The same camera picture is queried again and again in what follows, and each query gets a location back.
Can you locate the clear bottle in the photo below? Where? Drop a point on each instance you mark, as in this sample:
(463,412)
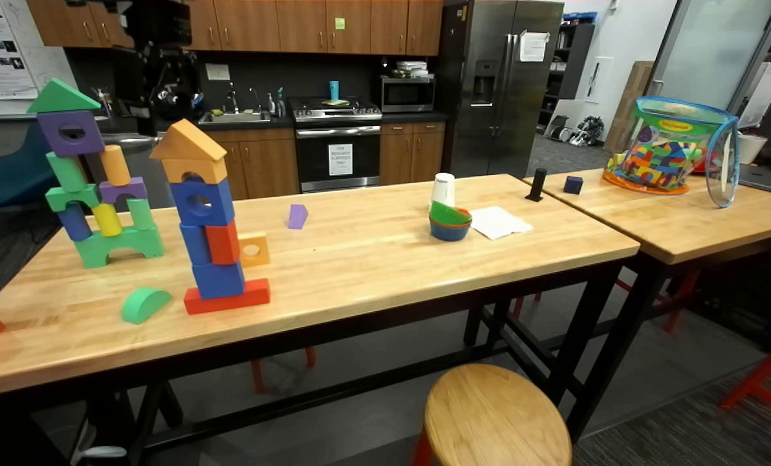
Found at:
(280,100)

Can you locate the glass door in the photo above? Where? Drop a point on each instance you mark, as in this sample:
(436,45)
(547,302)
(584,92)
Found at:
(713,53)

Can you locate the wooden stool orange legs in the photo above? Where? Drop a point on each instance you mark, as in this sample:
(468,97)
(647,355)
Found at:
(762,378)
(493,416)

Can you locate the orange rounded block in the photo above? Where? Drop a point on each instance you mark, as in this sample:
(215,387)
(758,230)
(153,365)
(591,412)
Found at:
(115,163)

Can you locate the green slanted block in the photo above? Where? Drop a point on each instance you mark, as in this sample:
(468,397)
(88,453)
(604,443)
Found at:
(66,168)

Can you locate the steel kitchen sink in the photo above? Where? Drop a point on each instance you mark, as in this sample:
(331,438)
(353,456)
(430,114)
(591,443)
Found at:
(233,118)

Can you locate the wooden base cabinet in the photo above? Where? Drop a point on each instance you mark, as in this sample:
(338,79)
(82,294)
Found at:
(259,158)
(413,151)

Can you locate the yellow sticky note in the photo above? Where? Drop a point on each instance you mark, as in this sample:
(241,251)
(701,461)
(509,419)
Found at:
(340,25)

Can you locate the wooden table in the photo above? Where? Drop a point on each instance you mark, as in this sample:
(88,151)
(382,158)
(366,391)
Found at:
(591,333)

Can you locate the small red block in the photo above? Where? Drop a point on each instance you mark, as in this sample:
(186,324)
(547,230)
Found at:
(223,245)

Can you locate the stainless steel fridge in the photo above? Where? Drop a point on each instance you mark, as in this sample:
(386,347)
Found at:
(497,94)

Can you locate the teal cup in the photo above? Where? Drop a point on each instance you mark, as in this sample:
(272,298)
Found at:
(335,88)

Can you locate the blue round foam block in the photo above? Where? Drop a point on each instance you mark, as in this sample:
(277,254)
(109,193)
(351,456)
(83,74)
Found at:
(452,234)

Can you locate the purple block with hole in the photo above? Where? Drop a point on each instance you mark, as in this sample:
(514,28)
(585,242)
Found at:
(57,137)

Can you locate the red flat base block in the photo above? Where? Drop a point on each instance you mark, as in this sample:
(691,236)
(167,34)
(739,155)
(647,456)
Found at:
(230,298)

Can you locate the green triangle block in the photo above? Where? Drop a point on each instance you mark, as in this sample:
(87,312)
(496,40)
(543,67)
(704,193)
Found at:
(64,97)

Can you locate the small black cube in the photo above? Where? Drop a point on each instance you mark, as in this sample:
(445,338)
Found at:
(573,184)

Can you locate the blue tall block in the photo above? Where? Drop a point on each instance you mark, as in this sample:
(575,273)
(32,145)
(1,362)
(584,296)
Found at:
(215,276)

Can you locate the small natural wooden piece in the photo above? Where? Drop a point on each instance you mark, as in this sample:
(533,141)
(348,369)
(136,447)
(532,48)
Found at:
(255,250)

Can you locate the small blue block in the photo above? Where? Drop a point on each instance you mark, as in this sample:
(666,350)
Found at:
(75,223)

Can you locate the green round foam block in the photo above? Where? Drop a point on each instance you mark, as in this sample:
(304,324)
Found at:
(452,215)

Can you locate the blue block with hole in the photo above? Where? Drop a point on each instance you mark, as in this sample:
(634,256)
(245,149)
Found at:
(203,203)

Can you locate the white paper sheet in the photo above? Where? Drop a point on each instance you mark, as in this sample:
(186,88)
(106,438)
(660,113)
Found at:
(497,220)

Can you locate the yellow cylinder block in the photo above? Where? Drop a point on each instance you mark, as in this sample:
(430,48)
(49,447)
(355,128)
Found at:
(106,220)

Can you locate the green pillar block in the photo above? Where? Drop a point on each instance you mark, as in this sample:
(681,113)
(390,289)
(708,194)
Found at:
(141,215)

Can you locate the white cup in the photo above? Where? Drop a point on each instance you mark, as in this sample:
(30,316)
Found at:
(444,186)

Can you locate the soap bottle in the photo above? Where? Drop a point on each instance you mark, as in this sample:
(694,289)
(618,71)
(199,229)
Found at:
(269,105)

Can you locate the black microwave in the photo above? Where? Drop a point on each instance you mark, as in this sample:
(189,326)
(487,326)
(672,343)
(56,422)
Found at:
(406,94)

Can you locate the white bowl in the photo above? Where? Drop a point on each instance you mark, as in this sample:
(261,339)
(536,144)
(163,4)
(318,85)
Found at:
(413,67)

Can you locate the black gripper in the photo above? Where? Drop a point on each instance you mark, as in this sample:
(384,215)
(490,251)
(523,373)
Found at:
(162,28)

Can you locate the stainless steel oven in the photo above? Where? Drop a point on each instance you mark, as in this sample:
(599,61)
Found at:
(338,129)

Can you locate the wooden wall cabinets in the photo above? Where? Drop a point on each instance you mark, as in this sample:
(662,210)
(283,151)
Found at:
(272,21)

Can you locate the paper on fridge door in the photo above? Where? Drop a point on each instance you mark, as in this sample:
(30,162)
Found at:
(533,48)

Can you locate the black upright post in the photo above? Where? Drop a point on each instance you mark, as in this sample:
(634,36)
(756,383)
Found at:
(536,184)

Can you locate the small purple block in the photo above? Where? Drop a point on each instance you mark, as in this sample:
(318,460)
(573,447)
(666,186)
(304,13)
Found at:
(296,215)

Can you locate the green half-round block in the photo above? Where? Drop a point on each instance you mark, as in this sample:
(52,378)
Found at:
(142,304)

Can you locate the purple arch block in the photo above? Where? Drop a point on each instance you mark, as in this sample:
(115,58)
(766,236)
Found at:
(126,186)

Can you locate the leaning wooden board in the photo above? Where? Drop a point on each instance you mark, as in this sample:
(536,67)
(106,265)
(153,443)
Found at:
(630,105)

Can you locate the paper on oven door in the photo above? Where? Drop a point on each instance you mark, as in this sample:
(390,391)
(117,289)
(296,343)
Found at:
(340,158)

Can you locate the green arch block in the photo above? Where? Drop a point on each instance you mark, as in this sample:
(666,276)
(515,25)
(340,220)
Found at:
(92,251)

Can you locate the yellow wooden block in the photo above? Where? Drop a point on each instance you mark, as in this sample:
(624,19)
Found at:
(189,144)

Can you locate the clear bin of toys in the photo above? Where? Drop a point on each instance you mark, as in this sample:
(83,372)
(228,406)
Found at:
(660,145)

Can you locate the kitchen faucet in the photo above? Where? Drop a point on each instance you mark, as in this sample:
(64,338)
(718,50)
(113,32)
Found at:
(233,97)

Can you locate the black metal table frame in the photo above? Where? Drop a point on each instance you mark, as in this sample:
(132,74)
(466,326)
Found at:
(643,289)

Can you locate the teal chair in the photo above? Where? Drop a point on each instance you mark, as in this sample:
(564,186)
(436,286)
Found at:
(14,177)

